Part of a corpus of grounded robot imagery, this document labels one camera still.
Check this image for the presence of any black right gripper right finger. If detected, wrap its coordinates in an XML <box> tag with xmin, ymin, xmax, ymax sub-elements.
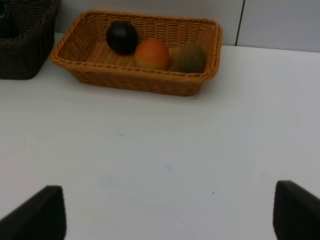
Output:
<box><xmin>272</xmin><ymin>180</ymin><xmax>320</xmax><ymax>240</ymax></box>

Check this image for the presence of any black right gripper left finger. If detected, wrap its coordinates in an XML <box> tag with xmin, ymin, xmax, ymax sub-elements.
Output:
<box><xmin>0</xmin><ymin>185</ymin><xmax>67</xmax><ymax>240</ymax></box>

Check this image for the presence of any brown fuzzy kiwi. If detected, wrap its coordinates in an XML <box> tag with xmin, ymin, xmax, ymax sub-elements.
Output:
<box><xmin>175</xmin><ymin>42</ymin><xmax>207</xmax><ymax>74</ymax></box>

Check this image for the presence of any orange bread bun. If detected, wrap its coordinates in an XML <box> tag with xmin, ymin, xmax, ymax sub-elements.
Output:
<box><xmin>134</xmin><ymin>38</ymin><xmax>170</xmax><ymax>71</ymax></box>

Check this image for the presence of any dark purple mangosteen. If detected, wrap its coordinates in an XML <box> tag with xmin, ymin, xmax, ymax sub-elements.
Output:
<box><xmin>105</xmin><ymin>20</ymin><xmax>139</xmax><ymax>55</ymax></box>

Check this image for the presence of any black square bottle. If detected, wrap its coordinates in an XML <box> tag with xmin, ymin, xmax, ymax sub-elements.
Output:
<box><xmin>0</xmin><ymin>1</ymin><xmax>18</xmax><ymax>39</ymax></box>

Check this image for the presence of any tan wicker basket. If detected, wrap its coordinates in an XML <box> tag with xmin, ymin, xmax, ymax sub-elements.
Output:
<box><xmin>50</xmin><ymin>9</ymin><xmax>223</xmax><ymax>96</ymax></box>

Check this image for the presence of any dark brown wicker basket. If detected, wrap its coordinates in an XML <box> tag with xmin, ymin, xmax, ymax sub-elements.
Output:
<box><xmin>0</xmin><ymin>0</ymin><xmax>61</xmax><ymax>80</ymax></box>

